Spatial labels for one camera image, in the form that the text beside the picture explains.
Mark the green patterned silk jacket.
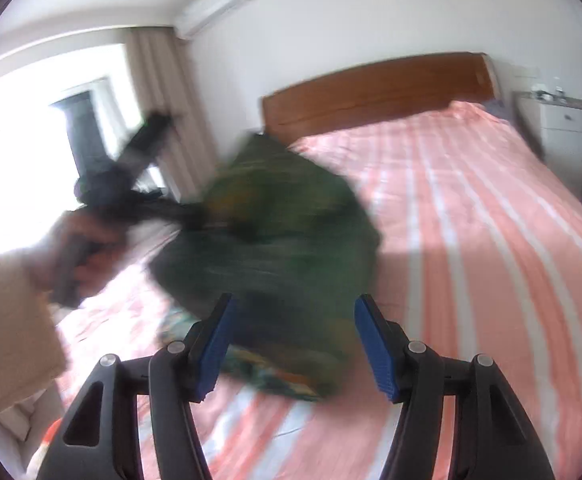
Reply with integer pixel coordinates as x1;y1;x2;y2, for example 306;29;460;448
149;134;380;401

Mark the left forearm cream sleeve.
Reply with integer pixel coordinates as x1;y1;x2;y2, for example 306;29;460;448
0;250;67;413

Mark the person's left hand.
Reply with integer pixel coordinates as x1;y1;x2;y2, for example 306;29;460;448
24;209;128;298

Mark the beige curtain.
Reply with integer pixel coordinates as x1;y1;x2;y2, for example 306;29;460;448
125;27;218;200

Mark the pink striped bed sheet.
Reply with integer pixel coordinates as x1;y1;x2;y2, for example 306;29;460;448
56;100;582;480

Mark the brown wooden headboard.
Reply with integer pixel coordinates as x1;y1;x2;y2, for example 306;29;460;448
261;52;501;146

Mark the white bedside drawer cabinet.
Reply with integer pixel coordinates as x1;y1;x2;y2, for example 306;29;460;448
513;92;582;200

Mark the white wall air conditioner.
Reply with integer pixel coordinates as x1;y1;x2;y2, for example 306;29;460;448
173;0;248;41

